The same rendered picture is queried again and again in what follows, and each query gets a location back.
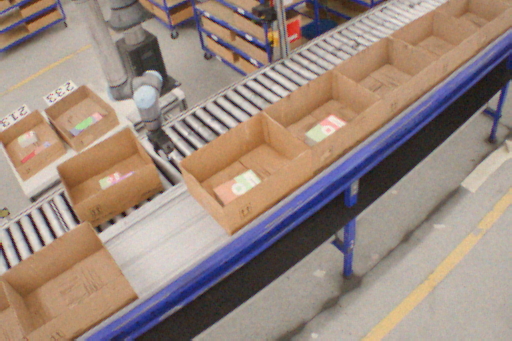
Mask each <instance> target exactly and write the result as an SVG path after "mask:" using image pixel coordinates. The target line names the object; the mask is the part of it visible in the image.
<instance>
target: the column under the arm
mask: <svg viewBox="0 0 512 341"><path fill-rule="evenodd" d="M143 29H144V28H143ZM143 32H144V34H145V39H144V40H143V41H140V42H139V43H136V44H130V45H127V44H126V42H125V37H124V36H123V37H121V38H120V39H118V40H116V42H115V45H116V48H117V49H118V51H117V52H118V54H119V56H120V60H121V62H122V65H123V69H124V71H125V72H126V76H127V77H128V78H134V77H141V76H143V73H144V72H147V71H151V70H153V71H156V72H157V73H158V74H160V76H162V86H161V89H160V94H159V98H161V97H162V96H164V95H166V93H168V92H170V91H172V90H175V89H176V88H177V87H179V86H181V85H182V84H181V83H180V82H179V81H177V80H175V79H174V78H173V77H171V76H170V75H169V74H167V70H166V67H165V62H164V60H163V57H162V54H161V48H160V46H159V43H158V37H157V36H155V35H154V34H153V33H150V32H149V31H148V30H146V29H144V31H143Z"/></svg>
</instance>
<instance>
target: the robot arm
mask: <svg viewBox="0 0 512 341"><path fill-rule="evenodd" d="M70 1H73V2H74V3H75V4H76V7H77V9H78V12H79V13H80V14H79V16H80V17H81V20H82V22H83V25H84V27H85V30H86V31H87V34H88V36H89V39H90V41H91V44H92V46H93V47H94V48H93V49H94V51H95V53H96V56H97V58H98V61H99V63H100V65H101V68H102V70H103V71H104V72H103V73H104V75H105V77H106V78H107V79H106V80H107V83H108V84H107V88H106V89H107V93H108V97H109V99H110V100H111V101H112V102H121V101H125V100H129V99H134V103H135V105H136V106H137V110H138V113H139V115H140V117H141V119H142V124H143V126H144V128H145V129H147V130H148V133H146V134H147V139H148V138H149V139H148V142H149V143H150V144H152V145H153V146H154V153H155V154H157V155H158V156H159V157H161V158H162V159H163V160H164V161H169V160H170V156H171V153H172V152H174V149H175V147H174V146H173V142H172V140H171V138H170V137H169V134H166V132H165V131H164V130H163V129H162V127H163V122H164V120H163V114H162V111H161V110H160V107H159V104H158V99H159V94H160V89H161V86H162V76H160V74H158V73H157V72H156V71H153V70H151V71H147V72H144V73H143V76H141V77H134V78H128V77H127V76H126V72H125V71H124V69H123V65H122V63H121V61H120V58H119V55H118V54H117V50H116V48H115V44H114V43H113V40H112V37H111V35H110V31H109V30H108V28H107V27H108V26H107V24H106V23H105V19H104V17H103V14H102V12H101V8H100V7H99V3H98V2H97V1H98V0H70ZM108 3H109V5H110V9H111V18H110V21H111V24H112V26H114V27H122V26H127V25H130V24H133V23H136V22H137V21H140V20H142V19H143V18H144V17H145V16H146V14H147V12H146V10H145V9H146V8H145V7H144V6H143V5H142V3H140V1H139V0H108ZM149 132H150V133H149ZM166 155H167V156H166Z"/></svg>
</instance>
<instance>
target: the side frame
mask: <svg viewBox="0 0 512 341"><path fill-rule="evenodd" d="M506 46H507V47H506ZM510 53H512V32H510V34H508V35H507V36H506V37H504V39H503V38H502V40H501V41H499V43H497V44H495V46H493V47H492V48H490V50H488V51H486V53H485V54H483V55H482V56H480V57H479V58H478V59H476V61H474V62H473V63H471V65H469V66H468V67H467V68H466V69H464V70H463V71H462V72H460V73H459V74H458V75H457V76H455V77H454V78H453V79H451V80H450V81H449V82H448V83H446V84H445V85H444V86H443V87H441V88H440V89H438V91H436V92H435V93H433V94H432V95H431V96H429V97H428V98H427V99H426V100H425V101H424V102H423V101H422V103H421V104H419V105H418V106H417V107H415V108H414V109H413V110H411V112H410V113H407V114H406V115H405V116H404V117H402V119H399V120H398V121H397V122H396V123H395V124H393V126H391V127H389V128H388V129H387V130H385V131H384V132H383V133H382V134H381V135H378V136H377V137H376V138H375V139H374V140H372V141H371V142H370V143H369V144H366V145H365V146H364V147H363V148H362V149H360V150H359V151H358V152H357V153H356V154H353V155H351V156H350V158H348V159H347V160H345V161H344V162H343V163H342V164H341V165H340V166H337V167H335V168H334V169H333V170H332V171H331V172H329V173H328V174H327V175H325V176H324V177H323V178H322V179H321V180H318V181H316V182H315V183H314V184H312V186H311V187H309V188H308V189H306V190H305V191H304V192H302V193H300V194H299V195H298V196H296V197H295V198H293V199H292V200H291V201H289V202H288V203H287V204H286V205H285V206H282V207H281V208H279V209H278V210H276V211H275V213H273V214H272V215H270V216H269V217H266V218H265V219H263V220H262V222H260V223H259V224H257V225H256V226H255V227H252V228H251V229H250V230H249V231H247V232H246V233H245V234H243V235H240V236H239V238H237V239H236V240H234V241H233V242H230V243H229V244H228V245H227V246H226V247H224V248H223V249H220V251H218V252H217V253H216V254H214V255H211V257H210V258H208V259H207V260H204V261H203V262H202V263H201V264H199V265H197V266H196V267H195V268H193V269H192V270H189V272H188V273H186V274H183V276H182V277H180V278H177V280H176V281H174V282H172V283H171V284H170V285H167V286H166V287H165V288H164V289H162V290H161V291H159V292H157V293H156V294H155V295H153V296H151V297H150V298H148V299H147V300H145V301H144V302H142V303H141V304H139V305H138V306H136V307H135V308H133V309H131V310H130V311H128V312H127V313H126V314H124V315H123V316H120V318H117V320H114V322H111V323H110V324H108V325H107V326H105V327H104V328H102V329H101V330H99V331H98V332H96V333H95V334H93V335H92V336H90V337H88V338H87V339H85V340H84V341H133V339H136V337H139V336H140V335H142V334H143V333H145V332H146V331H147V330H149V329H150V328H152V327H154V326H155V325H157V324H158V323H160V322H161V321H163V320H164V319H165V318H167V317H168V316H170V315H171V314H173V313H175V312H176V311H177V310H180V308H181V307H184V306H185V305H186V304H187V303H190V302H191V300H194V299H195V298H197V296H200V295H201V294H202V293H204V292H205V291H207V290H208V289H210V288H211V287H212V286H214V285H215V284H217V283H218V282H219V281H221V280H223V279H224V278H225V277H226V276H228V275H230V274H232V272H233V271H235V270H237V269H239V268H240V267H241V266H242V265H243V264H246V263H247V262H248V261H250V260H251V258H254V257H255V256H257V255H258V254H259V253H261V251H264V250H265V249H266V248H268V247H269V246H270V245H272V244H273V243H275V242H276V241H277V240H279V239H280V238H281V237H283V236H284V234H287V233H288V232H290V231H291V230H292V229H294V228H295V227H296V226H297V225H298V224H301V223H302V222H303V221H305V220H306V219H307V218H308V217H309V216H310V215H312V214H313V213H314V212H317V211H318V210H319V209H320V208H321V207H323V206H324V205H325V204H327V203H328V202H329V201H330V200H332V199H334V198H335V197H336V196H338V195H339V193H341V192H342V191H343V190H345V189H346V188H347V187H349V186H350V185H352V184H353V183H354V182H356V180H357V179H359V178H360V177H361V176H363V175H364V174H366V173H367V172H368V171H370V170H371V168H373V167H374V166H375V165H377V163H380V162H381V161H382V160H383V159H384V158H385V157H387V156H388V155H389V154H391V153H392V152H394V150H396V149H397V148H398V147H399V146H400V145H403V144H404V142H406V141H407V140H408V139H409V138H410V137H412V136H413V135H414V134H416V133H417V131H419V130H420V129H422V128H423V127H424V126H425V125H426V124H427V123H429V122H430V121H431V120H432V119H433V118H435V117H436V116H438V114H439V113H441V112H442V111H444V109H445V108H447V107H448V106H450V104H451V103H453V102H454V101H456V99H457V98H459V97H460V96H461V95H462V94H464V93H465V92H466V91H467V90H468V89H470V87H471V86H473V85H474V84H475V83H476V82H478V81H479V79H482V77H484V75H486V74H487V73H488V72H490V70H492V69H493V68H494V67H495V66H497V64H498V63H500V62H501V61H503V59H504V58H506V57H507V56H508V55H510ZM484 65H485V66H484ZM473 74H474V75H473ZM466 80H467V81H466ZM459 85H460V86H459ZM453 90H454V91H453ZM438 102H439V103H438ZM430 108H431V110H430ZM422 115H423V116H422ZM405 128H406V129H405ZM387 143H388V144H387ZM376 152H377V153H376ZM366 158H367V160H366V161H365V159H366ZM356 166H357V168H356V169H355V167H356ZM344 176H345V177H344ZM332 184H333V186H332ZM320 194H321V195H320ZM309 202H310V203H309ZM308 203H309V204H308ZM295 212H297V213H296V214H295ZM281 222H283V224H281ZM269 231H270V233H269V234H268V233H267V232H269ZM255 241H256V243H253V242H255ZM240 251H241V253H240ZM226 261H227V263H225V262H226ZM212 271H213V273H211V272H212ZM195 282H198V283H195ZM182 291H183V293H182ZM167 301H168V303H167ZM152 311H154V313H153V314H150V313H151V312H152ZM137 321H138V322H139V323H138V324H135V323H136V322H137ZM122 331H123V332H122ZM120 332H122V333H120Z"/></svg>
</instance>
